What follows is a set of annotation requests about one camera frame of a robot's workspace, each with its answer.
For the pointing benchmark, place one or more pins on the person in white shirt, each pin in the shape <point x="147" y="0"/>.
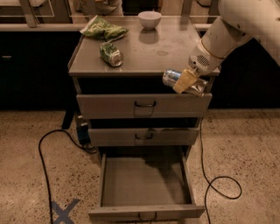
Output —
<point x="101" y="7"/>

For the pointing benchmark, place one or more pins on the blue power box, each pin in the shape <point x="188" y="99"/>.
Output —
<point x="82" y="130"/>

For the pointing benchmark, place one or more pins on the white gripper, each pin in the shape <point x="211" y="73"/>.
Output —
<point x="202" y="59"/>

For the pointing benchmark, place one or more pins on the white bowl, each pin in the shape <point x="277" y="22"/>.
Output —
<point x="149" y="20"/>

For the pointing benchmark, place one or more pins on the grey drawer cabinet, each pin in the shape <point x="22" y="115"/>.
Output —
<point x="147" y="54"/>

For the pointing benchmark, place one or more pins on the grey top drawer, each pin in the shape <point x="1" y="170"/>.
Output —
<point x="119" y="106"/>

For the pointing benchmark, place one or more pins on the dark counter cabinets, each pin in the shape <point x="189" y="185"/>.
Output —
<point x="34" y="74"/>

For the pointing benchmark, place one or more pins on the silver blue redbull can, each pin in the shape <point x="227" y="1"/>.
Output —
<point x="171" y="76"/>

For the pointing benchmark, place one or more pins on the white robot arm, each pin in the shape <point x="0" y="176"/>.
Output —
<point x="239" y="22"/>

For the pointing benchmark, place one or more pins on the grey drawer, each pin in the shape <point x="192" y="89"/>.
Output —
<point x="119" y="106"/>
<point x="145" y="187"/>
<point x="143" y="136"/>

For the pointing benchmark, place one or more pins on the blue tape cross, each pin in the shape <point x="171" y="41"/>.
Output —
<point x="63" y="214"/>

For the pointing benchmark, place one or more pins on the green soda can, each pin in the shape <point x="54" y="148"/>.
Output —
<point x="111" y="54"/>

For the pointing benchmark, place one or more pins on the green chip bag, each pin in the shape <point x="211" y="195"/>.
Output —
<point x="99" y="28"/>

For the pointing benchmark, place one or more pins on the grey bottom drawer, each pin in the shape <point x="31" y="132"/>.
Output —
<point x="145" y="187"/>

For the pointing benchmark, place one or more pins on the grey middle drawer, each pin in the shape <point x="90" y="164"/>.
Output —
<point x="143" y="136"/>

